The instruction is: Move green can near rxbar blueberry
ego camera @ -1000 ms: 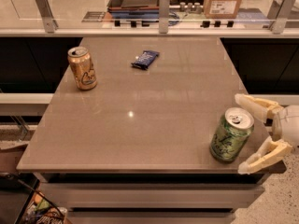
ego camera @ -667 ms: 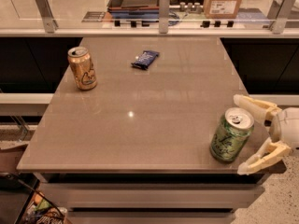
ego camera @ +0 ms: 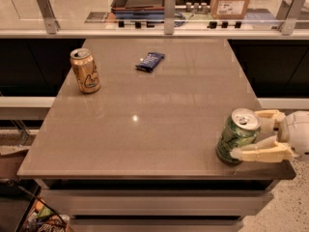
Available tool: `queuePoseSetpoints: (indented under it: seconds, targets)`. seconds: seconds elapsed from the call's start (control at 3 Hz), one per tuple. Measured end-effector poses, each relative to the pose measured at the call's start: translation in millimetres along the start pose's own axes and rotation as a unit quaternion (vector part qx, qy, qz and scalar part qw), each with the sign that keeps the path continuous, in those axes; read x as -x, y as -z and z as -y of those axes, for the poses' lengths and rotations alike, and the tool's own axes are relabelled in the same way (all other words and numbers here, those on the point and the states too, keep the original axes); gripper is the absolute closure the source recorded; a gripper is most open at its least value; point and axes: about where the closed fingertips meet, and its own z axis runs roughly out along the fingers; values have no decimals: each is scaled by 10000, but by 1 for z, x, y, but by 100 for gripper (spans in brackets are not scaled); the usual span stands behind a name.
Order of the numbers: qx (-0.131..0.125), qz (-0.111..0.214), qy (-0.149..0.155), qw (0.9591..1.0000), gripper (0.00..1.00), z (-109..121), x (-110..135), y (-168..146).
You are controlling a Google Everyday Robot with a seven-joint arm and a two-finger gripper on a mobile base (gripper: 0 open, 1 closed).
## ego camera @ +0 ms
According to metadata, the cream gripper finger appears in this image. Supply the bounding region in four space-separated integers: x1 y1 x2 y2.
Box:
230 136 295 162
255 109 286 131

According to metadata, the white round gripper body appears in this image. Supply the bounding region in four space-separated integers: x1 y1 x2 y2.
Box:
277 111 309 161

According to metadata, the green soda can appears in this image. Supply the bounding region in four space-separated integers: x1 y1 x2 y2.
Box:
216 108 261 164

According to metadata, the blue rxbar wrapper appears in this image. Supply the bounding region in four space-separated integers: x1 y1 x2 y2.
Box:
136 52 165 73

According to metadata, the orange soda can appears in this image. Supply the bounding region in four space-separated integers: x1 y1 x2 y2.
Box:
70 48 100 94

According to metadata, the cardboard box with label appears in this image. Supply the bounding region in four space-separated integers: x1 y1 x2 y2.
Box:
211 0 250 19

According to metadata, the upper table drawer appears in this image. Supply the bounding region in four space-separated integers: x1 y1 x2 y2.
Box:
42 189 273 217

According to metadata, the table drawer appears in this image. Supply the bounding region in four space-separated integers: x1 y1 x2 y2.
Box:
42 189 273 217
70 219 243 232

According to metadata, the lower table drawer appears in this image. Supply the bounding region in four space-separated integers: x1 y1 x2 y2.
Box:
70 219 243 232

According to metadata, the snack bag bin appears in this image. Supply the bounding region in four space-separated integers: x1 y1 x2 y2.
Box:
15 196 75 232

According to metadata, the right metal glass bracket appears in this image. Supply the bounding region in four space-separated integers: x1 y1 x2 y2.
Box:
279 0 306 36

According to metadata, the metal glass bracket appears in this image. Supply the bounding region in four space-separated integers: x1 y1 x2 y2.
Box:
164 0 176 35
279 0 306 36
36 0 60 35

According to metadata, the middle metal glass bracket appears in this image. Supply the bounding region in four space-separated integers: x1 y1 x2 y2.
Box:
164 0 176 35

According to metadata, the left metal glass bracket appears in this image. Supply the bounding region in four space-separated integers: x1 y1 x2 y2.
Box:
36 0 60 35

